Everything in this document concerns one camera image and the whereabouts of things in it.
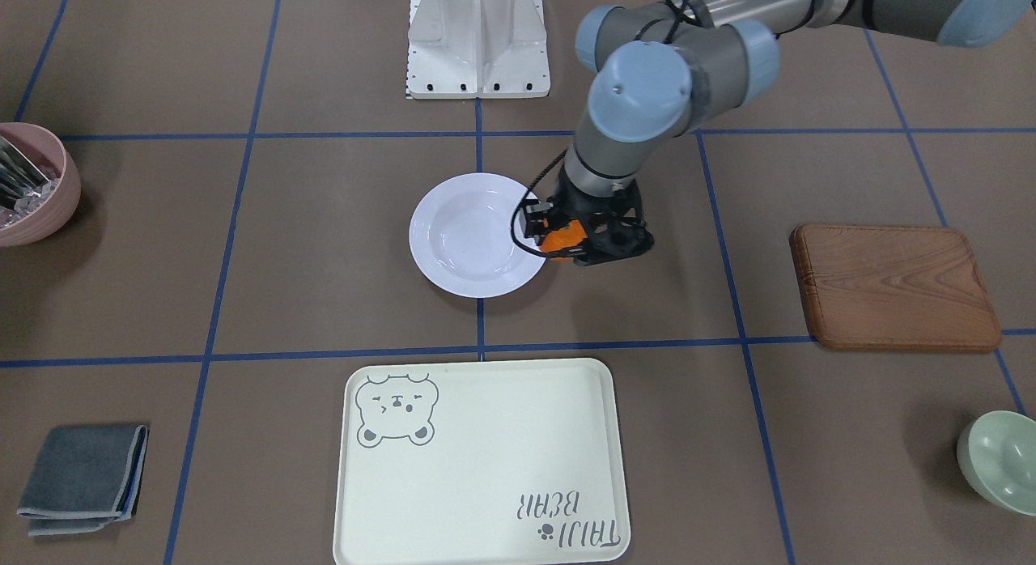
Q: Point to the orange mandarin fruit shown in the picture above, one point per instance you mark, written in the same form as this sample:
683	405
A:
559	242

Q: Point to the cream bear print tray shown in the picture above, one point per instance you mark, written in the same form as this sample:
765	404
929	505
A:
506	462

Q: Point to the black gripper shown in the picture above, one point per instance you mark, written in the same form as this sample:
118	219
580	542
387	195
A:
579	205

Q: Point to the pink bowl with ice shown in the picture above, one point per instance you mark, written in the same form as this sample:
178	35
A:
41	187

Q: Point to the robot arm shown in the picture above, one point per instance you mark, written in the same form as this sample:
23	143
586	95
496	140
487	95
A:
662	70

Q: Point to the grey folded cloth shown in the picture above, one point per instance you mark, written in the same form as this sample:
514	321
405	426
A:
85	477

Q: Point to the brown wood-grain tray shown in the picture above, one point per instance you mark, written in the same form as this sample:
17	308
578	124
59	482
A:
893	288

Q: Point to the white round plate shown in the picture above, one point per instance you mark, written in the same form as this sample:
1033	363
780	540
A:
461	237

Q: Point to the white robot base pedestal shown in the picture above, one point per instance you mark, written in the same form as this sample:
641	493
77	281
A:
462	49

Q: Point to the green ceramic bowl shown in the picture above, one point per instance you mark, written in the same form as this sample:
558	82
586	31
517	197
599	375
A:
996	454

